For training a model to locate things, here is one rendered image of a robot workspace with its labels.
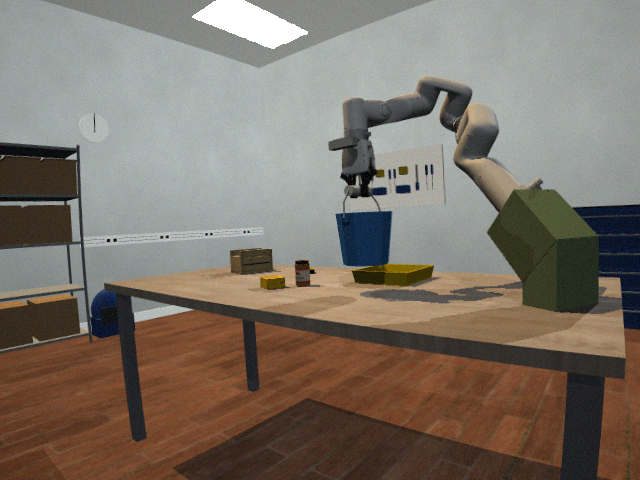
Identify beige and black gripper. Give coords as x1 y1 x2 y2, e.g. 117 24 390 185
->
340 139 377 198

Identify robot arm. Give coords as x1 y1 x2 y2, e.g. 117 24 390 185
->
328 76 543 213

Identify small wooden crate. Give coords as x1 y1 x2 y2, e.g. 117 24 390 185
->
230 248 273 274

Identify small glass jar with black lid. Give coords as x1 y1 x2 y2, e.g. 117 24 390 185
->
295 260 310 286

